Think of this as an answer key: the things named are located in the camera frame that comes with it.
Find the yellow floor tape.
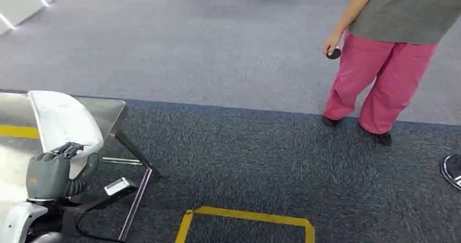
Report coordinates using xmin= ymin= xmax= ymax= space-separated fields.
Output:
xmin=175 ymin=205 xmax=316 ymax=243

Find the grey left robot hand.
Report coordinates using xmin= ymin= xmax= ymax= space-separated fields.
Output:
xmin=26 ymin=142 xmax=87 ymax=201

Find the steel work table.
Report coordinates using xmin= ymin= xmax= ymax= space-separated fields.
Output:
xmin=0 ymin=91 xmax=161 ymax=242

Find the white plastic shell part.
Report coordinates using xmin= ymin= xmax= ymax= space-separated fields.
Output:
xmin=28 ymin=90 xmax=105 ymax=180

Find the standing person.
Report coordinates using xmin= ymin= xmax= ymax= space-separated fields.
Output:
xmin=321 ymin=0 xmax=461 ymax=147

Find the person's hand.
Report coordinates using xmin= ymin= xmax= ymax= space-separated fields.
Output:
xmin=323 ymin=30 xmax=343 ymax=57

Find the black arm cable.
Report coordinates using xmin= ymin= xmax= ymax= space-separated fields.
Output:
xmin=73 ymin=210 xmax=125 ymax=243

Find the yellow tape strip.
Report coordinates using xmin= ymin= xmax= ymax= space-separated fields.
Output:
xmin=0 ymin=125 xmax=40 ymax=140

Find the white lit partition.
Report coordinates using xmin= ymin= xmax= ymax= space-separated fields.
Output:
xmin=0 ymin=0 xmax=53 ymax=35

